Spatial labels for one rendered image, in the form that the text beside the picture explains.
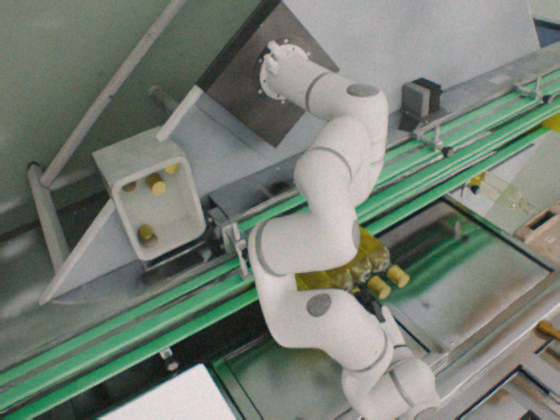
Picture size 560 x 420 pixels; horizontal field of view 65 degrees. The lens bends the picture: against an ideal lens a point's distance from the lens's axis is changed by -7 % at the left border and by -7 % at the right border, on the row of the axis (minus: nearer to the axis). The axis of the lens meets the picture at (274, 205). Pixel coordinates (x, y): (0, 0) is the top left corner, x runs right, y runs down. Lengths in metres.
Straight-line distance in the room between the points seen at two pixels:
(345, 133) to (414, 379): 0.43
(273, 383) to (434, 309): 0.47
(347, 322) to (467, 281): 0.76
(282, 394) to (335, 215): 0.59
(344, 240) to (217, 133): 0.59
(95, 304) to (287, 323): 0.58
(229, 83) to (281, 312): 0.52
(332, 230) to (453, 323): 0.72
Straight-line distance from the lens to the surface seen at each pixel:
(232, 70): 1.00
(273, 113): 1.09
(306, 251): 0.62
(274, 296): 0.69
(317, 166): 0.65
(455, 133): 1.39
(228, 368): 1.15
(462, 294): 1.33
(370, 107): 0.82
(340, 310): 0.64
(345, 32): 1.23
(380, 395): 0.86
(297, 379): 1.12
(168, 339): 1.13
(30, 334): 1.17
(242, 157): 1.18
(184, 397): 1.14
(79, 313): 1.14
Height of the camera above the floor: 1.66
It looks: 44 degrees down
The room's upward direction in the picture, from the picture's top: 133 degrees clockwise
